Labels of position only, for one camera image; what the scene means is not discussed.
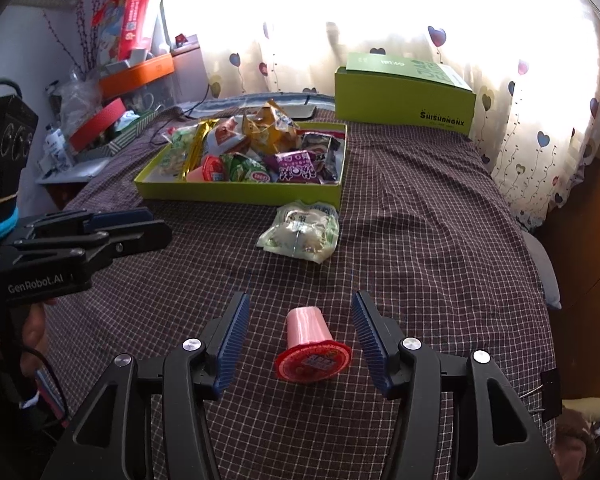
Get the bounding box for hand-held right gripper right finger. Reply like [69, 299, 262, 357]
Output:
[351, 290, 561, 480]

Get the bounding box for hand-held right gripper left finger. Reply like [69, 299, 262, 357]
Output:
[40, 290, 252, 480]

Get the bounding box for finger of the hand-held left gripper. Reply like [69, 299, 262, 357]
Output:
[26, 207, 154, 242]
[14, 220, 174, 272]

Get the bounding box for pink jelly cup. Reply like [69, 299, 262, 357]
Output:
[274, 306, 353, 384]
[186, 155, 227, 182]

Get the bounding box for clear peanut bag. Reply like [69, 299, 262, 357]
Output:
[160, 126, 198, 177]

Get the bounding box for shallow yellow-green box tray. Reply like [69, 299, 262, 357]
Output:
[132, 120, 348, 211]

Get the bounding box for white-green vacuum snack packet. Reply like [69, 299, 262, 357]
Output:
[256, 201, 341, 264]

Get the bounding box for green snack bag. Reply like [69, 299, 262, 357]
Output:
[222, 152, 276, 184]

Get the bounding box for white and orange snack bag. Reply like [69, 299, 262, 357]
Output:
[202, 116, 253, 158]

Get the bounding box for yellow potato stick bag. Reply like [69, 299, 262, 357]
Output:
[242, 100, 301, 156]

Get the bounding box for purple snack packet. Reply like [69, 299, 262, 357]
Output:
[272, 150, 317, 184]

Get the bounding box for person's left hand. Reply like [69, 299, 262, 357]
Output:
[20, 299, 52, 362]

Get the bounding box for white bottle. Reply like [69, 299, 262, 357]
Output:
[45, 127, 73, 171]

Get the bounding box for small white table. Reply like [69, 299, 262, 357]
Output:
[35, 157, 112, 184]

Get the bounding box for green-white striped box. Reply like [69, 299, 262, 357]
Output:
[86, 110, 159, 162]

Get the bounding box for red round tin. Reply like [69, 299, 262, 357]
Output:
[69, 98, 127, 152]

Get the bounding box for clear plastic bag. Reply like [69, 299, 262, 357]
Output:
[60, 72, 105, 131]

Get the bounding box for brown checkered bedsheet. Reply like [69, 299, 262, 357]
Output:
[40, 105, 561, 480]

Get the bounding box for orange-lidded storage bin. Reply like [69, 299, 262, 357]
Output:
[99, 52, 176, 111]

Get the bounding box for dried purple twigs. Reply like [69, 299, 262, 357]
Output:
[42, 0, 113, 78]

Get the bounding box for grey cabinet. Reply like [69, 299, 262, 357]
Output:
[172, 35, 204, 106]

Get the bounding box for colourful printed box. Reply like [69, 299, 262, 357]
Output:
[92, 0, 131, 63]

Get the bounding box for red and white carton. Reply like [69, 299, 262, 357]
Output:
[117, 0, 162, 61]

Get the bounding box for black binder clip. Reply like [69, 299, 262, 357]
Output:
[525, 369, 563, 423]

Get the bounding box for wooden wardrobe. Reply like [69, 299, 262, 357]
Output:
[530, 157, 600, 411]

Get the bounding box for deep yellow-green box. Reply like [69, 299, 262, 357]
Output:
[334, 71, 477, 136]

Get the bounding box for light green box lid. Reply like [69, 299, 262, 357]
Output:
[345, 51, 473, 95]

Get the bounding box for heart balloon print curtain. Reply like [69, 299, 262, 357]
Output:
[160, 0, 600, 231]

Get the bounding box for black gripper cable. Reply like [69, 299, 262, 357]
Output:
[0, 78, 25, 106]

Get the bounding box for black charging cable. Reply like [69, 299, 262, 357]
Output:
[152, 82, 212, 147]

